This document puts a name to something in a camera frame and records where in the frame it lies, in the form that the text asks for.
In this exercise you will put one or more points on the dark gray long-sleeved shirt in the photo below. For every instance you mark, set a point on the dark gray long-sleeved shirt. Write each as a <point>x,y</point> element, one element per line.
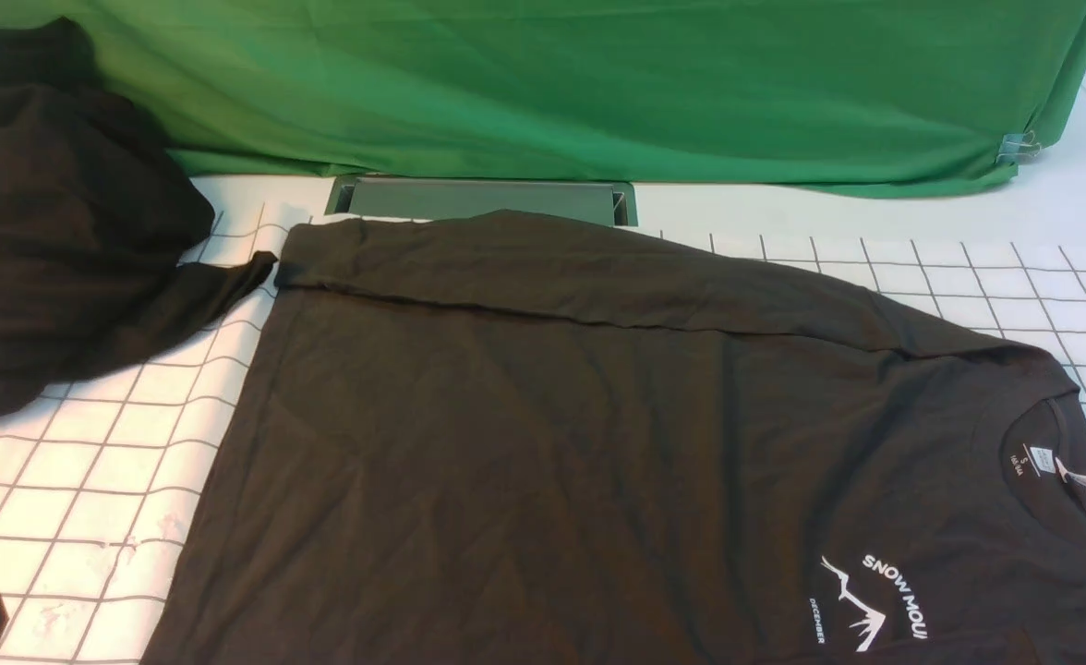
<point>519,439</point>

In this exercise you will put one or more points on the gray metal tray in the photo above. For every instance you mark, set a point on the gray metal tray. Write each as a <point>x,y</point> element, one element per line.
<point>607,203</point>

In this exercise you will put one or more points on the green backdrop cloth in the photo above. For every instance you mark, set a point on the green backdrop cloth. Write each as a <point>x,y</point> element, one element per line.
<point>873,99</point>

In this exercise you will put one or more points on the pile of black clothes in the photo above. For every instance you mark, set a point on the pile of black clothes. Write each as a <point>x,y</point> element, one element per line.
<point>95,221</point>

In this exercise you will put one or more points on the metal binder clip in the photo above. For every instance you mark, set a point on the metal binder clip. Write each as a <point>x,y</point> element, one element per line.
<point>1018,148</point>

